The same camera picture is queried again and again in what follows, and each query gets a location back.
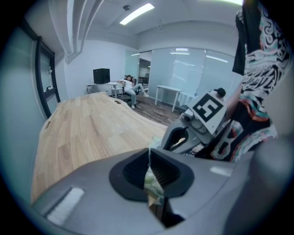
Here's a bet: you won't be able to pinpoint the pale green cloth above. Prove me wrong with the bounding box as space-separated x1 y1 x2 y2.
148 135 166 151

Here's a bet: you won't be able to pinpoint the black office chair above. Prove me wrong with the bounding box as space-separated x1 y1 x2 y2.
121 78 141 104

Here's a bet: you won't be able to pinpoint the white cloth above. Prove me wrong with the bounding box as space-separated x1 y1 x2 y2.
143 148 165 199

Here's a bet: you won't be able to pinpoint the black printed t-shirt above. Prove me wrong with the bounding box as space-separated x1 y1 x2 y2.
195 0 290 162

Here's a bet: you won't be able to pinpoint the black window frame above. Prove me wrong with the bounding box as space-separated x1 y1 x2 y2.
34 35 62 120

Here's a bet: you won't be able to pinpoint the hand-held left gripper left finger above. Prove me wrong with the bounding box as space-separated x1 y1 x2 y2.
30 148 166 235

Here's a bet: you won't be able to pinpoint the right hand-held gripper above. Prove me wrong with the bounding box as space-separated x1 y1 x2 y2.
160 91 227 154

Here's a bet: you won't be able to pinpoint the white ceiling pipe bundle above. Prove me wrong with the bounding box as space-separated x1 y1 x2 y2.
48 0 104 61

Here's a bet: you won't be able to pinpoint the black monitor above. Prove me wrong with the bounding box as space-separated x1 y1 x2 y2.
93 68 110 84

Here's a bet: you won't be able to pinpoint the person's grey trousers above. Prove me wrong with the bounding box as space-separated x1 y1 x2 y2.
264 75 294 143

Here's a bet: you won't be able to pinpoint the white draped table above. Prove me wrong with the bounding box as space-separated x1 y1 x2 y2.
178 91 198 109

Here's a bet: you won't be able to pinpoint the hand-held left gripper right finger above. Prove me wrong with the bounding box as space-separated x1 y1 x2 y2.
149 137 292 235

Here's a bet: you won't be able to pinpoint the person's right forearm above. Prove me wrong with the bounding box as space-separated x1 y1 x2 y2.
224 82 244 122

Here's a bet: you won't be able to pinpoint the ceiling light panel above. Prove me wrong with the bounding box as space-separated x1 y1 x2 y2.
119 2 155 25

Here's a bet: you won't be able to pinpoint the white desk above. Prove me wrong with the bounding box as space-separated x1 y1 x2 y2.
86 81 123 99
156 85 184 112

